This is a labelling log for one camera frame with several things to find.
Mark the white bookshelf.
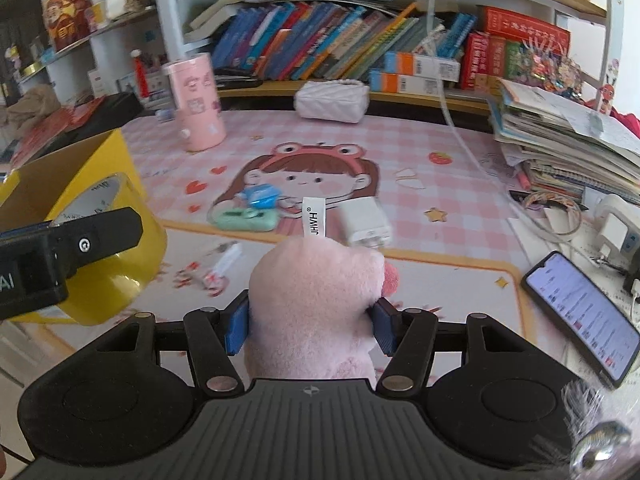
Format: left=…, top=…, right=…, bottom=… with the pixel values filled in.
left=155, top=0, right=624, bottom=116

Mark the stack of papers and notebooks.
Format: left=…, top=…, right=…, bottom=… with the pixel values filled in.
left=489, top=79, right=639, bottom=205

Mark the orange white box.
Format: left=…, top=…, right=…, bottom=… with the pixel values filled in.
left=384, top=52, right=460, bottom=82
left=369, top=70, right=439, bottom=96

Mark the white quilted pouch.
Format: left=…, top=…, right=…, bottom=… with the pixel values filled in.
left=294, top=79, right=370, bottom=124

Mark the orange white box lower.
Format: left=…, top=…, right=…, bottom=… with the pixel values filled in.
left=369, top=70, right=439, bottom=96

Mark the fortune god paper bag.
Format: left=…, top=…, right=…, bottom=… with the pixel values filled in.
left=43, top=0, right=92, bottom=52

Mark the beige cloth bundle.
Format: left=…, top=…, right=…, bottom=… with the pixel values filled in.
left=6, top=84, right=61, bottom=128

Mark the pink cartoon table mat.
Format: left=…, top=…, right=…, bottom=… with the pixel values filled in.
left=14, top=109, right=601, bottom=386

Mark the yellow cardboard box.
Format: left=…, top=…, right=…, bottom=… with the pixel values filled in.
left=0, top=129, right=146, bottom=231

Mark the red boxed book set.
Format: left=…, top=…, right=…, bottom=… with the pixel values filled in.
left=480, top=6, right=570, bottom=53

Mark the orange white box upper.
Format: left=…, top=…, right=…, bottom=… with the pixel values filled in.
left=384, top=52, right=460, bottom=82

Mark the blue crumpled wrapper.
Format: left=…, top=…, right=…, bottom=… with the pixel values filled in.
left=238, top=184, right=281, bottom=210

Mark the yellow tape roll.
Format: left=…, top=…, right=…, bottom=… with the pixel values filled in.
left=16, top=172, right=167, bottom=326

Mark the row of leaning books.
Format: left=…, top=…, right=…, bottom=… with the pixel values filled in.
left=210, top=0, right=477, bottom=84

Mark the black electronic keyboard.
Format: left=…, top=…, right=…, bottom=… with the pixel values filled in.
left=1, top=92, right=143, bottom=162

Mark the black smartphone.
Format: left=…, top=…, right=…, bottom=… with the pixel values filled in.
left=521, top=252, right=639, bottom=389

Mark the white charging cable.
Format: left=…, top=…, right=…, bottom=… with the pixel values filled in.
left=429, top=0, right=576, bottom=246

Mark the white power strip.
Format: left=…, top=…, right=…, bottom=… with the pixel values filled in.
left=594, top=194, right=640, bottom=272

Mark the pink plush pig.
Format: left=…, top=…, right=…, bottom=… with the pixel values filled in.
left=242, top=194, right=402, bottom=391

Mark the white charger block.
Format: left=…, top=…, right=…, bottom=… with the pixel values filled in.
left=337, top=196, right=393, bottom=249

